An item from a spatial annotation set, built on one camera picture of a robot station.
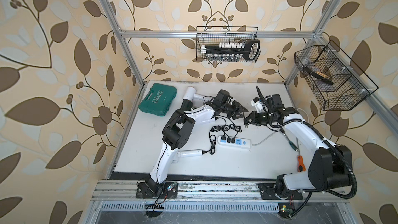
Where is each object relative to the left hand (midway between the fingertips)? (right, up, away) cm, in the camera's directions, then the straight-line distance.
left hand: (245, 110), depth 86 cm
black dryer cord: (-19, -21, +3) cm, 28 cm away
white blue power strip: (-1, -19, +1) cm, 19 cm away
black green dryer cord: (-4, -11, +3) cm, 12 cm away
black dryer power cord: (-12, -12, +9) cm, 19 cm away
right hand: (-1, -6, -2) cm, 6 cm away
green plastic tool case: (-55, +6, +19) cm, 59 cm away
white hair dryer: (-33, +10, +21) cm, 40 cm away
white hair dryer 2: (-34, -23, -3) cm, 42 cm away
